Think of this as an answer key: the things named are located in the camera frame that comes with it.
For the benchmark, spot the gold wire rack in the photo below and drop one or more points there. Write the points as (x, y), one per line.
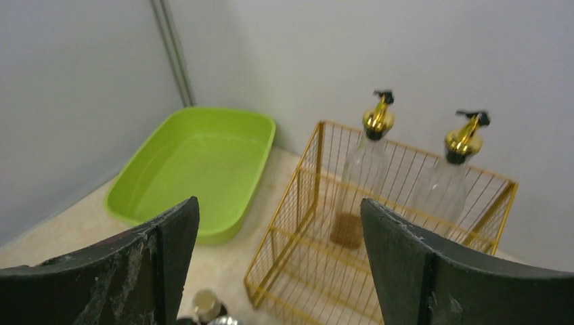
(301, 277)

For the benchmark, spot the dark sauce dispenser bottle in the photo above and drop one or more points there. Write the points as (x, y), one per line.
(364, 172)

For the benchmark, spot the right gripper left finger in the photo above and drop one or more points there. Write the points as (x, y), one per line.
(134, 277)

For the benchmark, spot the clear oil dispenser bottle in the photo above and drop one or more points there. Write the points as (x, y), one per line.
(441, 191)

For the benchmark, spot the small spice bottle yellow label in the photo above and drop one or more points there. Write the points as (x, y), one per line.
(207, 306)

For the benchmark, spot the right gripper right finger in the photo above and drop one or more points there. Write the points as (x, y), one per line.
(421, 277)

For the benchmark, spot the green plastic basin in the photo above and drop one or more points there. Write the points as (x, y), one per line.
(215, 154)

